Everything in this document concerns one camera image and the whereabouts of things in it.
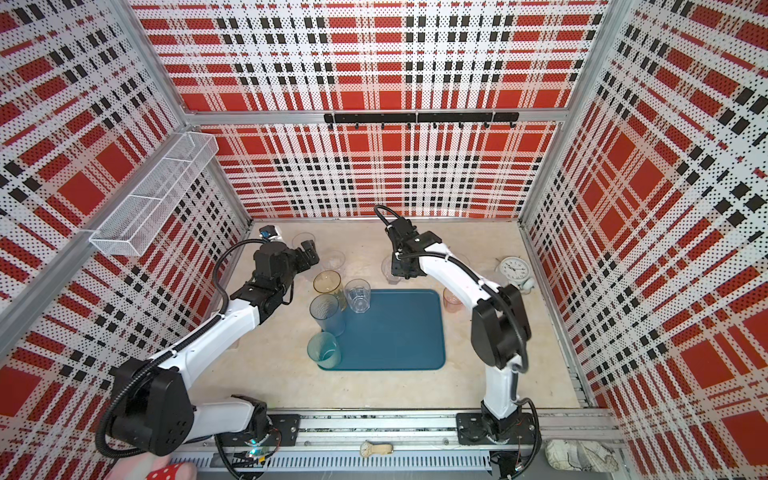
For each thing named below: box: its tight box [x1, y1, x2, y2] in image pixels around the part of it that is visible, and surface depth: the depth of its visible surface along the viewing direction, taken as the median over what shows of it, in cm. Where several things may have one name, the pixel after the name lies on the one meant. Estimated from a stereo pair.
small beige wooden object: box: [360, 440, 394, 458], surface depth 72 cm
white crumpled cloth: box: [545, 439, 619, 473], surface depth 69 cm
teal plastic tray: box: [317, 289, 446, 371], surface depth 93 cm
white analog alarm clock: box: [499, 256, 535, 294], surface depth 103 cm
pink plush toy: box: [105, 453, 198, 480], surface depth 65 cm
